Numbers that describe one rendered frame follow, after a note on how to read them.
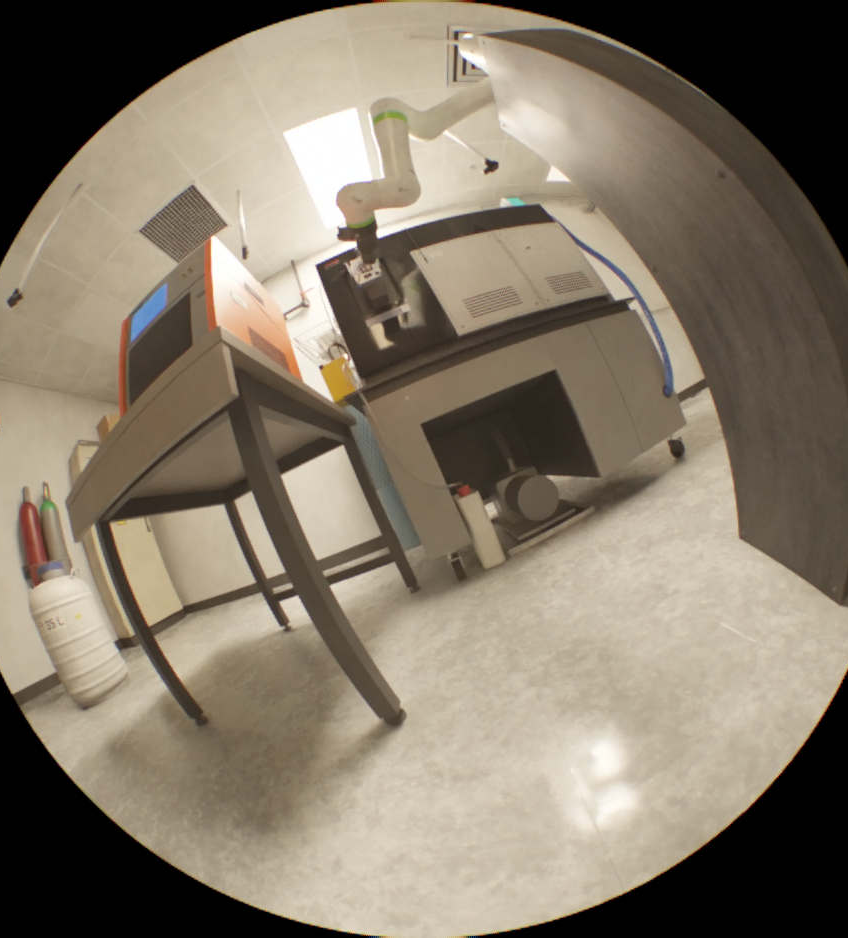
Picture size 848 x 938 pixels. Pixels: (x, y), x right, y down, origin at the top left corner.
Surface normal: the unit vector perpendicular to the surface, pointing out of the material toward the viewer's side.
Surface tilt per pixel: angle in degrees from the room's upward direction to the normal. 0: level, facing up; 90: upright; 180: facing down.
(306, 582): 90
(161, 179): 180
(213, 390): 90
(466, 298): 90
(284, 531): 90
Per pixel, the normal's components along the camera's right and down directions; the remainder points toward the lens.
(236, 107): 0.40, 0.91
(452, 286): -0.03, 0.00
